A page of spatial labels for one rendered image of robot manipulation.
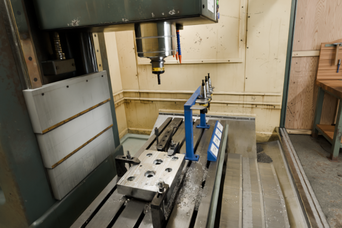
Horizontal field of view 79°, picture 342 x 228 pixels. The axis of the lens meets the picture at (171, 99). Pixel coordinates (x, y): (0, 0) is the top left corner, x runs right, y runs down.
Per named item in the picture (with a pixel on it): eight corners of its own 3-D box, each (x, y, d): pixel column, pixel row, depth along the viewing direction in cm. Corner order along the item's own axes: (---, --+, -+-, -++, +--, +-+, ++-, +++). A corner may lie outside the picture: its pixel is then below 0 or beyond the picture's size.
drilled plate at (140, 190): (185, 162, 109) (185, 154, 107) (167, 203, 83) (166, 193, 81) (145, 157, 116) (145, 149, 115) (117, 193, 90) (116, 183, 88)
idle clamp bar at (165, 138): (173, 138, 145) (172, 130, 143) (164, 159, 121) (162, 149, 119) (166, 137, 146) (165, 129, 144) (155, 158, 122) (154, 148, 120)
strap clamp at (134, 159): (143, 176, 107) (140, 150, 102) (140, 180, 104) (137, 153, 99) (120, 172, 111) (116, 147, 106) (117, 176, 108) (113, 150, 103)
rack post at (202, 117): (209, 125, 161) (209, 88, 152) (208, 129, 156) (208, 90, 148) (197, 124, 164) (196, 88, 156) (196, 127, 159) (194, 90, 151)
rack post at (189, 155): (199, 156, 121) (198, 108, 113) (197, 161, 116) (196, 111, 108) (182, 154, 124) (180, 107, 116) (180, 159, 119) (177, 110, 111)
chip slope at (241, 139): (253, 144, 184) (255, 117, 177) (259, 202, 121) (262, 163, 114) (160, 135, 213) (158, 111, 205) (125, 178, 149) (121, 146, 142)
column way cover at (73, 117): (118, 148, 135) (106, 70, 120) (60, 202, 92) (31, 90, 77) (112, 148, 137) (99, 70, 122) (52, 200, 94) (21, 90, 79)
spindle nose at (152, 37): (142, 55, 91) (139, 26, 88) (178, 53, 90) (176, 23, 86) (132, 58, 76) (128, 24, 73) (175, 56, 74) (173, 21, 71)
